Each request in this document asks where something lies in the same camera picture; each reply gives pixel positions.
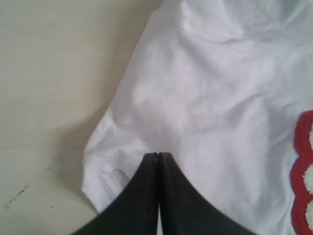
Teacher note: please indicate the white t-shirt red lettering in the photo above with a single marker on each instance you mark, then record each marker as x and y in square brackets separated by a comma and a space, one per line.
[220, 84]

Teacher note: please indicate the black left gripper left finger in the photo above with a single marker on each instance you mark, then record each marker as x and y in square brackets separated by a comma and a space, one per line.
[135, 210]

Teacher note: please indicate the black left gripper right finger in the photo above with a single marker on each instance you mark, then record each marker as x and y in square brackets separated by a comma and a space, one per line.
[183, 210]

